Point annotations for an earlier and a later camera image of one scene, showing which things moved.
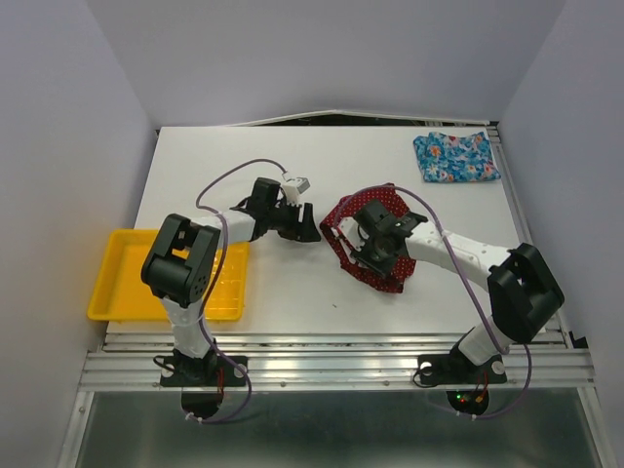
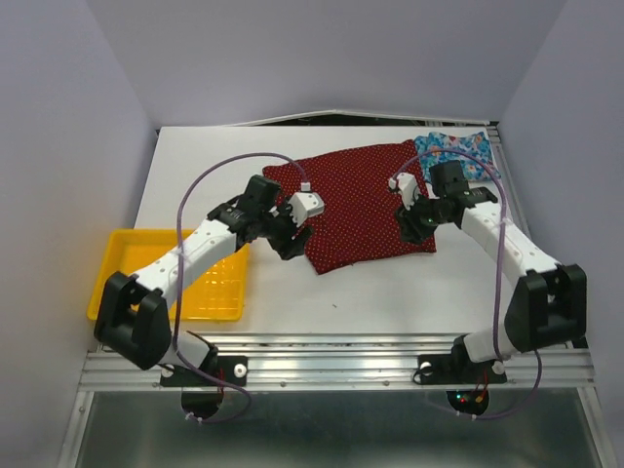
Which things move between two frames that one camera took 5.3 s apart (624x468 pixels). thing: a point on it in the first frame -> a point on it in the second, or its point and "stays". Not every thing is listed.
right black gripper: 380,267 -> 410,229
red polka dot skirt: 388,195 -> 359,222
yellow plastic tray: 122,294 stays
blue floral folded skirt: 466,158 stays
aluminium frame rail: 288,361 stays
